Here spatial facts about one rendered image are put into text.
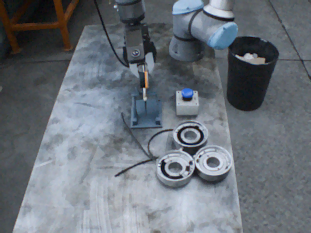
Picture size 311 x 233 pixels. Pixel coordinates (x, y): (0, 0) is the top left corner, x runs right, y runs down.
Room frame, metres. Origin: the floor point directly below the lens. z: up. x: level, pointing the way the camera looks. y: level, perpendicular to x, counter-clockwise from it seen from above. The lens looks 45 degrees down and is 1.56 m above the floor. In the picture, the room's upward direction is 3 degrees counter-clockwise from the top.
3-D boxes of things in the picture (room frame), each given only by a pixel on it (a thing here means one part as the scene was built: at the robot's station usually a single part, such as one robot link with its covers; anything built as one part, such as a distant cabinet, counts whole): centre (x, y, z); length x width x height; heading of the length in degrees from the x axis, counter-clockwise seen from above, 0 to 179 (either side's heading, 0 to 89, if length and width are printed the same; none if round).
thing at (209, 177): (0.54, -0.16, 0.82); 0.10 x 0.10 x 0.04
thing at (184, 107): (0.80, -0.11, 0.82); 0.08 x 0.07 x 0.05; 176
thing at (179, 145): (0.65, -0.10, 0.82); 0.10 x 0.10 x 0.04
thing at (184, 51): (1.13, -0.15, 0.85); 0.15 x 0.15 x 0.10
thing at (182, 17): (1.13, -0.15, 0.97); 0.13 x 0.12 x 0.14; 37
